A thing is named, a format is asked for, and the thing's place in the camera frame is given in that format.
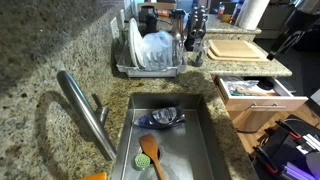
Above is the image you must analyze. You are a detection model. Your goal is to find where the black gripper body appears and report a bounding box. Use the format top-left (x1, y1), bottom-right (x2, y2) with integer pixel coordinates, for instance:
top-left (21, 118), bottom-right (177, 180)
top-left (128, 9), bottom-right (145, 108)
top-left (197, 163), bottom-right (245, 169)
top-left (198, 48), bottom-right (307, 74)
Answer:
top-left (283, 8), bottom-right (320, 51)

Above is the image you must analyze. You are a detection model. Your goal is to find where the long wooden spoon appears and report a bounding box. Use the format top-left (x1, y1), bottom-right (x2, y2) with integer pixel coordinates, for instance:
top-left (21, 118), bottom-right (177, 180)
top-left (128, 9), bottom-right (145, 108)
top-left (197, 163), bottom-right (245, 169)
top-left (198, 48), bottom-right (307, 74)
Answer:
top-left (235, 87), bottom-right (279, 98)

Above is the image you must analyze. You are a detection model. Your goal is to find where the steel bar drawer handle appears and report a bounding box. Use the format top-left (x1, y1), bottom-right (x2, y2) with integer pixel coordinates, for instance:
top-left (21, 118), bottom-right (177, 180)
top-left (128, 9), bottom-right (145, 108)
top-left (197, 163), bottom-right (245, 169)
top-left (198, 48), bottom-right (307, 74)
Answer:
top-left (249, 102), bottom-right (288, 111)

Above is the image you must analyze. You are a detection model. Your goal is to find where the wooden kitchen drawer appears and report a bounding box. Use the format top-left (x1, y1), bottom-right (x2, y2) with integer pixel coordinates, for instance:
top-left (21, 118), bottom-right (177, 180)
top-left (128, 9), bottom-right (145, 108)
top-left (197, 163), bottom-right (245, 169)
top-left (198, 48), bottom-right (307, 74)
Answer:
top-left (213, 74), bottom-right (309, 113)

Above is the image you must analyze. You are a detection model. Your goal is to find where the steel faucet handle lever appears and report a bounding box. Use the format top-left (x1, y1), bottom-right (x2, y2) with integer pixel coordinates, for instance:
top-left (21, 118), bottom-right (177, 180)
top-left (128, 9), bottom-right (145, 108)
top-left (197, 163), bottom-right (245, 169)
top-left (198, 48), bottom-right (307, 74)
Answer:
top-left (91, 93), bottom-right (110, 127)

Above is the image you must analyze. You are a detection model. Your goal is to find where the clear drinking glass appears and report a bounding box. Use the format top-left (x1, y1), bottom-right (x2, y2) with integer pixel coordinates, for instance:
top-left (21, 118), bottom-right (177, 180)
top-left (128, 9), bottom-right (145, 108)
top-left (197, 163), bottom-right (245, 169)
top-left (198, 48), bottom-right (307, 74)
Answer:
top-left (192, 39), bottom-right (210, 68)

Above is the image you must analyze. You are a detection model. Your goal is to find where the wide wooden spatula spoon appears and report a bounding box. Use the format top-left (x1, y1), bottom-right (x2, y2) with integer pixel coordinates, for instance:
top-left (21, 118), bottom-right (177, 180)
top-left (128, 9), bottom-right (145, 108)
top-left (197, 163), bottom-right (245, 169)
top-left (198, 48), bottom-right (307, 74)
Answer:
top-left (138, 133), bottom-right (167, 180)

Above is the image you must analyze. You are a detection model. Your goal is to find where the large wooden cutting board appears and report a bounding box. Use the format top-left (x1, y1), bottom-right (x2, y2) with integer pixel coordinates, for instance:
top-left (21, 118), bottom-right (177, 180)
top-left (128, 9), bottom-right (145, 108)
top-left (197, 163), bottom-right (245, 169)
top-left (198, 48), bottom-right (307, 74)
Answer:
top-left (207, 39), bottom-right (269, 63)

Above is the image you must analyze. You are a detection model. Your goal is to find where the black round lid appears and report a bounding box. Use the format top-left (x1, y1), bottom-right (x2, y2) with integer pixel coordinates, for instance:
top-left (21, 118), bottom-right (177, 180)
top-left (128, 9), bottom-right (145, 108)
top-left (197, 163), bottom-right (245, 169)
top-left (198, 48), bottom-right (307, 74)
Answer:
top-left (256, 78), bottom-right (275, 91)

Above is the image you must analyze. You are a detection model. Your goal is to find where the white paper towel roll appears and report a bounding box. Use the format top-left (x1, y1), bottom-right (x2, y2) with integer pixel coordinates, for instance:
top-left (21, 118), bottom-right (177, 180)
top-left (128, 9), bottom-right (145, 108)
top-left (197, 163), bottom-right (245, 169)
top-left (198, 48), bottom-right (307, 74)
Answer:
top-left (237, 0), bottom-right (271, 31)

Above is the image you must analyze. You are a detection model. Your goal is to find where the smaller wooden cutting board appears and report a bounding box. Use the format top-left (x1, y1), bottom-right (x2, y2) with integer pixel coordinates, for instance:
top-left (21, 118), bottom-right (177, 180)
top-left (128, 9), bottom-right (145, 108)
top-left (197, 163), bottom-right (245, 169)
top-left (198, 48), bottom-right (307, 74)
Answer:
top-left (209, 39), bottom-right (261, 59)

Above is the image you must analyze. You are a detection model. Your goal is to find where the clear plastic bag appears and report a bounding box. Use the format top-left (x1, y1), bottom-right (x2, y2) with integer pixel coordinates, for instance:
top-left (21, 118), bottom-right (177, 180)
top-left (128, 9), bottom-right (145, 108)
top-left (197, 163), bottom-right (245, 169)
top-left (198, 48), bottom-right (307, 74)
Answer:
top-left (221, 76), bottom-right (261, 93)

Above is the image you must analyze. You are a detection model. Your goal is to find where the wooden cabinet door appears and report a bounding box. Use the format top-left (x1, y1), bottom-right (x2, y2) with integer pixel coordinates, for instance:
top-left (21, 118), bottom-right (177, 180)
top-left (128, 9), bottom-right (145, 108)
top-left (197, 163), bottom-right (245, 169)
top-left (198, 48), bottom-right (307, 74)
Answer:
top-left (229, 109), bottom-right (278, 134)

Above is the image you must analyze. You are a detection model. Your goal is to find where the black orange bar clamp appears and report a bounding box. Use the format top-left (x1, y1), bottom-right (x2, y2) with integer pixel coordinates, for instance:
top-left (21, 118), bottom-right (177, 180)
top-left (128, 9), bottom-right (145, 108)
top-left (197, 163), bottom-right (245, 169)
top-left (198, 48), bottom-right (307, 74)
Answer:
top-left (276, 119), bottom-right (301, 139)
top-left (254, 146), bottom-right (279, 174)

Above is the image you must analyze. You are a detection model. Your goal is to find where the black knife block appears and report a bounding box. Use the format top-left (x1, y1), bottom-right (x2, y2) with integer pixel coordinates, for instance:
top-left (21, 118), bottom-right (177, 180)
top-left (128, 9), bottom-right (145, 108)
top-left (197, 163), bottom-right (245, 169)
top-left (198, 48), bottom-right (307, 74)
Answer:
top-left (184, 28), bottom-right (202, 52)

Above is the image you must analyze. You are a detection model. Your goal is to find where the black robot cart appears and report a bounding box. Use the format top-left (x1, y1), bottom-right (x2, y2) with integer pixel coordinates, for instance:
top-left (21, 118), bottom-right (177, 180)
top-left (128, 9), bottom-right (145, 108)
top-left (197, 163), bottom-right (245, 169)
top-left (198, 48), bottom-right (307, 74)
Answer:
top-left (251, 114), bottom-right (320, 180)

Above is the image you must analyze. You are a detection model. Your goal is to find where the steel cutlery bundle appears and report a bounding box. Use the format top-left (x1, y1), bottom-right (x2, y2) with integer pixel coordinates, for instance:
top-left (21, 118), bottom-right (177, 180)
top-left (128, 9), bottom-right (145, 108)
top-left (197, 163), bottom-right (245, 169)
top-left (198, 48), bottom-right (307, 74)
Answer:
top-left (169, 9), bottom-right (188, 66)

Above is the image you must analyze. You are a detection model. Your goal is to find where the clear plastic food container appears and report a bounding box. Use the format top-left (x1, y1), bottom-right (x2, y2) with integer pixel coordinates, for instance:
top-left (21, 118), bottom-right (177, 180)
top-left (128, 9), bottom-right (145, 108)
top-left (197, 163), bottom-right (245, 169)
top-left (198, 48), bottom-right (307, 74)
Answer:
top-left (141, 30), bottom-right (174, 72)

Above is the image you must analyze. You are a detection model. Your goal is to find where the stainless steel sink basin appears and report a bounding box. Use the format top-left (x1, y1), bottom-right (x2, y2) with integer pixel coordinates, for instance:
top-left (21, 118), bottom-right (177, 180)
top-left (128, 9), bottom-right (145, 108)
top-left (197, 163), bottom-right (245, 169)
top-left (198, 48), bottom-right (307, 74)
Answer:
top-left (110, 93), bottom-right (231, 180)

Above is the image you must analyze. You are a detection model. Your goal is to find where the black bottle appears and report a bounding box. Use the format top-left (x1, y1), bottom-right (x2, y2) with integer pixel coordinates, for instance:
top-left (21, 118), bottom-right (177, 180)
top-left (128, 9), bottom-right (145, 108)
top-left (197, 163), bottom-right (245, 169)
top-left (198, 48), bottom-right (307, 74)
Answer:
top-left (145, 11), bottom-right (159, 34)

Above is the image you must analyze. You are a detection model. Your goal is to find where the clear dish drying rack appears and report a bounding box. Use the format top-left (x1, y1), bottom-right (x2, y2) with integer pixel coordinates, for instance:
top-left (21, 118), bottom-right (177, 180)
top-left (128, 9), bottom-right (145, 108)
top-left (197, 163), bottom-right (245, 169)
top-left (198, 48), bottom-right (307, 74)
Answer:
top-left (114, 39), bottom-right (188, 79)

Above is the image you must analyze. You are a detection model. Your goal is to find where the white dinner plate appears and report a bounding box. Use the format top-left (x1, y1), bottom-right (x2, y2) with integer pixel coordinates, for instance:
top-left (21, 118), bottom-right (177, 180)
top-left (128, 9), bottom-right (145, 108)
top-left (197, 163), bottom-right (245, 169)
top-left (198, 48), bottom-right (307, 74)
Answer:
top-left (128, 17), bottom-right (146, 69)

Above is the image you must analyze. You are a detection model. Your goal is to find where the green sponge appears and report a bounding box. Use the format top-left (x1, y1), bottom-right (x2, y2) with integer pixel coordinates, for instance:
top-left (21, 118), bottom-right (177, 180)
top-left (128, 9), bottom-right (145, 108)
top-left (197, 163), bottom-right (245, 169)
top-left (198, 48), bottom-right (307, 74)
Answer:
top-left (134, 153), bottom-right (152, 172)

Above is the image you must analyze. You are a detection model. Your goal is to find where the steel gooseneck kitchen faucet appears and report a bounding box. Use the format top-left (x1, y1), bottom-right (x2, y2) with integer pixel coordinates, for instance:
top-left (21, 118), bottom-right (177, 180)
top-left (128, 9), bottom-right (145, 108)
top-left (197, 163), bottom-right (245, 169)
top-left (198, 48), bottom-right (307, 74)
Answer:
top-left (55, 69), bottom-right (118, 162)

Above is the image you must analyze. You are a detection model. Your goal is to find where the orange sponge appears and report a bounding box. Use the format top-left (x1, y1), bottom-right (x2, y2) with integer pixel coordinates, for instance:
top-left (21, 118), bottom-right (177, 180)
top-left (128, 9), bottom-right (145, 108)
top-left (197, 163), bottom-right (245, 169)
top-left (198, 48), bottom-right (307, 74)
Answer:
top-left (79, 171), bottom-right (108, 180)

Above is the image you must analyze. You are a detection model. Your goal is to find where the teal handled kitchen tool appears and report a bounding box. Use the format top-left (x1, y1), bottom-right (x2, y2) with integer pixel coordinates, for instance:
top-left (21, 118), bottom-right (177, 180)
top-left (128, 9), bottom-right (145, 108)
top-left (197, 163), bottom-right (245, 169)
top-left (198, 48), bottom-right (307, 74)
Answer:
top-left (229, 89), bottom-right (248, 97)

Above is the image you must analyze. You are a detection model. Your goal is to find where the steel handled knife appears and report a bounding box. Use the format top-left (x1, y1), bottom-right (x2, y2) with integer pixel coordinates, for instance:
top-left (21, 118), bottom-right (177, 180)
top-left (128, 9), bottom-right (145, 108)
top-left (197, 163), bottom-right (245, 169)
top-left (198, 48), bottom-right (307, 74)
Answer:
top-left (190, 6), bottom-right (199, 31)
top-left (198, 4), bottom-right (208, 31)

